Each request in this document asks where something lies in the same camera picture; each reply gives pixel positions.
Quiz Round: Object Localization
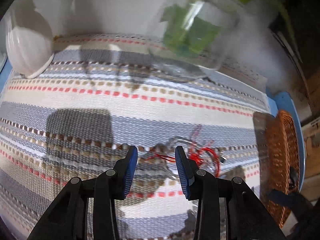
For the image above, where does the green leafy plant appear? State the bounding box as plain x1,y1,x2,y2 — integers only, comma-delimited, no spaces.
161,0,297,56

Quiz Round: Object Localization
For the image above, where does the brown wicker basket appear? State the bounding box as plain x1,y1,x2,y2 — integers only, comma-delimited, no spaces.
265,110,299,227

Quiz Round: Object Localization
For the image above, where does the striped woven table mat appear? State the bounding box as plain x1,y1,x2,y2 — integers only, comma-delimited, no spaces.
1,35,270,239

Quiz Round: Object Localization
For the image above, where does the red string bracelet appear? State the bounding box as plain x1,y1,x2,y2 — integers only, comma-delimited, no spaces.
145,125,224,178

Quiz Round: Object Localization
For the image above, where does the glass vase with water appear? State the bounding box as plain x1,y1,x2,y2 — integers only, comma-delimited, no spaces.
146,0,243,80

